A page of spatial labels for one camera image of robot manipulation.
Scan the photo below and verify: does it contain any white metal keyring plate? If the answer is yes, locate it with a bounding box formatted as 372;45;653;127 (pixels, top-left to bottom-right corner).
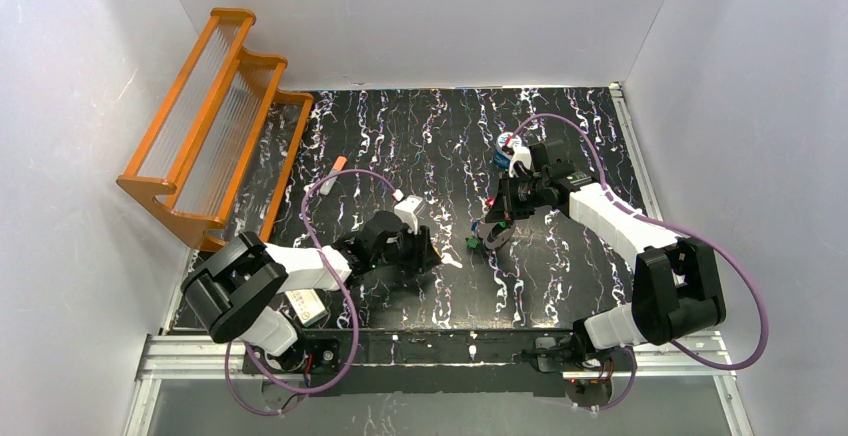
477;221;514;251

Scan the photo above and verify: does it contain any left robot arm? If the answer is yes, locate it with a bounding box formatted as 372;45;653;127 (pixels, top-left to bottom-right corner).
180;211;441;357

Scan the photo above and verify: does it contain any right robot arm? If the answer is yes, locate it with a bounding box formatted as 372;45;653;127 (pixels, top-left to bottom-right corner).
472;140;726;357

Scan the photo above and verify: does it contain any blue round tin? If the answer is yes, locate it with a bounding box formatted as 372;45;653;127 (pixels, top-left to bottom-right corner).
493;132;523;170

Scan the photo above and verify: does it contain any orange capped white highlighter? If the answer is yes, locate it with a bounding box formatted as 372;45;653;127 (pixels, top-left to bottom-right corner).
319;156;347;196

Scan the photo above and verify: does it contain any orange wooden tiered rack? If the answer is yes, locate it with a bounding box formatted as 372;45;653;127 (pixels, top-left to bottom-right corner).
116;7;315;251

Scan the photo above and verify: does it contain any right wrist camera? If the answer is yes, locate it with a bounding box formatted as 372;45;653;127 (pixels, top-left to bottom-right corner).
505;138;533;177

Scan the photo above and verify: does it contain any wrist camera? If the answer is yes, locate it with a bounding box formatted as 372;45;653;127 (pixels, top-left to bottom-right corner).
505;138;533;177
393;195;426;234

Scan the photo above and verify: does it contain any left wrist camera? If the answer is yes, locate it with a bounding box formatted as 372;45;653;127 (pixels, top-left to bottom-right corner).
393;195;426;234

